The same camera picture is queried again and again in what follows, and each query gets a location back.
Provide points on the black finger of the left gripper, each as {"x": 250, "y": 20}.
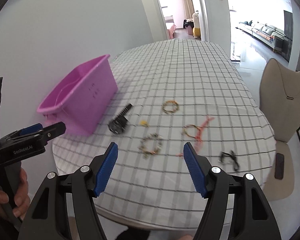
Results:
{"x": 51, "y": 132}

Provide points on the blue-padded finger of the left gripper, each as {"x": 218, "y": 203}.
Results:
{"x": 31, "y": 129}

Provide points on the black phone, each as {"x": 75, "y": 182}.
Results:
{"x": 279, "y": 166}

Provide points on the person's left hand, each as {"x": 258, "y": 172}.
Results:
{"x": 21, "y": 198}

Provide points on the white black grid tablecloth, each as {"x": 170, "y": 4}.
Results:
{"x": 174, "y": 85}

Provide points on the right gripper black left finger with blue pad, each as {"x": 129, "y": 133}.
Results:
{"x": 47, "y": 216}

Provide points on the beige necklace display bust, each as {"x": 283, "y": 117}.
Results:
{"x": 280, "y": 104}

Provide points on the white yellow plush toy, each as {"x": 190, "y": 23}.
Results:
{"x": 196, "y": 28}

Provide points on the small yellow hair clip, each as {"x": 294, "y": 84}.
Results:
{"x": 144, "y": 123}

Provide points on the black digital wristwatch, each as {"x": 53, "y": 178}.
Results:
{"x": 119, "y": 123}

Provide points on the pink plastic bin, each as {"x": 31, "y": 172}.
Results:
{"x": 80, "y": 99}

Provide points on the grey green sofa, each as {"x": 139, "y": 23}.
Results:
{"x": 270, "y": 35}

